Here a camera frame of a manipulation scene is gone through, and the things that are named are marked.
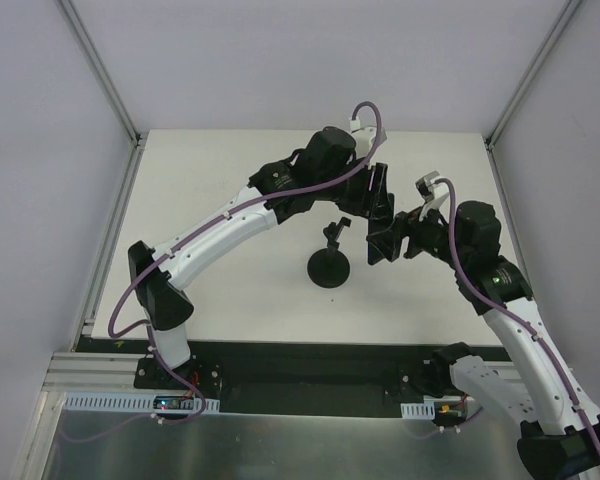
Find black smartphone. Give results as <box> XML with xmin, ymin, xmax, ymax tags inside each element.
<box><xmin>366</xmin><ymin>193</ymin><xmax>399</xmax><ymax>266</ymax></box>

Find black phone stand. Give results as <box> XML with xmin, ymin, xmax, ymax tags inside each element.
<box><xmin>307</xmin><ymin>217</ymin><xmax>351</xmax><ymax>289</ymax></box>

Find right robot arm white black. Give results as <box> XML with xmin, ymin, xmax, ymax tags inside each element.
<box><xmin>367</xmin><ymin>201</ymin><xmax>600</xmax><ymax>479</ymax></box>

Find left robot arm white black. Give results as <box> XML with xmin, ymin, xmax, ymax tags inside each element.
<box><xmin>128</xmin><ymin>125</ymin><xmax>386</xmax><ymax>389</ymax></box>

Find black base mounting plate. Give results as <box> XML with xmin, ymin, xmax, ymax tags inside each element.
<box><xmin>132</xmin><ymin>339</ymin><xmax>511</xmax><ymax>416</ymax></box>

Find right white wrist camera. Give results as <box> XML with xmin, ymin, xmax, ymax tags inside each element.
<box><xmin>415</xmin><ymin>170</ymin><xmax>449</xmax><ymax>221</ymax></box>

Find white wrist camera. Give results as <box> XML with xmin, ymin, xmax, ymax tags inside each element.
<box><xmin>415</xmin><ymin>170</ymin><xmax>449</xmax><ymax>221</ymax></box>
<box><xmin>349</xmin><ymin>118</ymin><xmax>387</xmax><ymax>158</ymax></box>

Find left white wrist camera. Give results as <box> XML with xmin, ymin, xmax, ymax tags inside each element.
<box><xmin>349</xmin><ymin>118</ymin><xmax>387</xmax><ymax>158</ymax></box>

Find right white cable duct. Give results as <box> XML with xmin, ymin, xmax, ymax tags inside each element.
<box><xmin>400</xmin><ymin>401</ymin><xmax>436</xmax><ymax>421</ymax></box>

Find white cable duct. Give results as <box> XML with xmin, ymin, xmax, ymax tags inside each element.
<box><xmin>400</xmin><ymin>401</ymin><xmax>436</xmax><ymax>421</ymax></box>
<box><xmin>64</xmin><ymin>392</ymin><xmax>220</xmax><ymax>415</ymax></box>

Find right aluminium frame post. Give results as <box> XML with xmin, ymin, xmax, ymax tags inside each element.
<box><xmin>484</xmin><ymin>0</ymin><xmax>586</xmax><ymax>151</ymax></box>

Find aluminium frame post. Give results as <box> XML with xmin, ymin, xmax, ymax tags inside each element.
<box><xmin>55</xmin><ymin>0</ymin><xmax>142</xmax><ymax>147</ymax></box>
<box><xmin>484</xmin><ymin>0</ymin><xmax>586</xmax><ymax>151</ymax></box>

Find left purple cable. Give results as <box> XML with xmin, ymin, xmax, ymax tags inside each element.
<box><xmin>108</xmin><ymin>101</ymin><xmax>385</xmax><ymax>341</ymax></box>

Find left white cable duct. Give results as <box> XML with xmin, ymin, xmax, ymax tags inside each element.
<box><xmin>64</xmin><ymin>392</ymin><xmax>220</xmax><ymax>415</ymax></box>

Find left aluminium frame post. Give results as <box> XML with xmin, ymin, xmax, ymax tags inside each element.
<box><xmin>55</xmin><ymin>0</ymin><xmax>142</xmax><ymax>147</ymax></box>

